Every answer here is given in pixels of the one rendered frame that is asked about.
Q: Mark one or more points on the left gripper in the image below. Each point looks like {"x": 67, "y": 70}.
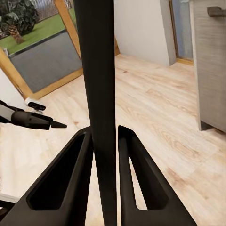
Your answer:
{"x": 38, "y": 121}

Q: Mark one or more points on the fixed window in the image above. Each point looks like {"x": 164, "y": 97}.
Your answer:
{"x": 182, "y": 32}

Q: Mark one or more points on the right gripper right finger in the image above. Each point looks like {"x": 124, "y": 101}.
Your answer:
{"x": 164, "y": 208}

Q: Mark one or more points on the door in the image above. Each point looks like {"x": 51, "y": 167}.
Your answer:
{"x": 39, "y": 45}

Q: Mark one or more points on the dishwasher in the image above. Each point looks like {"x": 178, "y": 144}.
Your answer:
{"x": 210, "y": 37}

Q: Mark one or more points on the poster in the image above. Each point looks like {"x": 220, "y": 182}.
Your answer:
{"x": 95, "y": 26}

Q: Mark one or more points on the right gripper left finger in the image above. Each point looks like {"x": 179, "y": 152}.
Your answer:
{"x": 59, "y": 196}

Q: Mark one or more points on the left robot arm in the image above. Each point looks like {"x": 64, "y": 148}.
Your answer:
{"x": 33, "y": 119}

